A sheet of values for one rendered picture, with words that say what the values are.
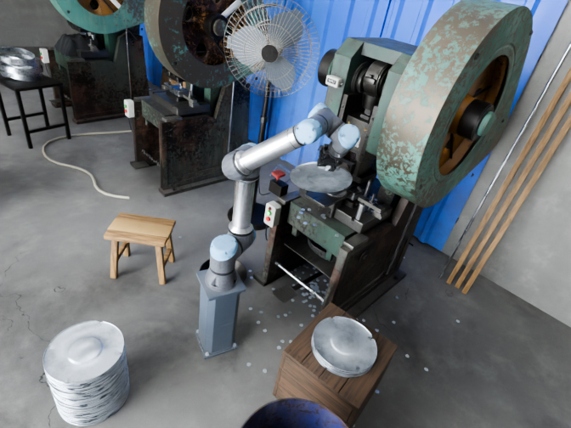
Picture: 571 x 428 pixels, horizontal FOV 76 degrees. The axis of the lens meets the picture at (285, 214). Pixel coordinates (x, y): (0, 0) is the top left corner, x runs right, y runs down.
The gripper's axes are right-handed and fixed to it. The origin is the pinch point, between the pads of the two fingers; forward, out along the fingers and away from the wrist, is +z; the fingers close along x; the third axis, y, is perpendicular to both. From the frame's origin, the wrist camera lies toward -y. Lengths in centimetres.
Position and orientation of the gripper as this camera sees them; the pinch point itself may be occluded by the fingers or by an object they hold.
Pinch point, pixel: (327, 166)
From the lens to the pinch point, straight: 162.2
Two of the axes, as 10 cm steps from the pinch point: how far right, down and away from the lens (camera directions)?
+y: -9.8, -0.8, -1.6
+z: -1.7, 1.9, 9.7
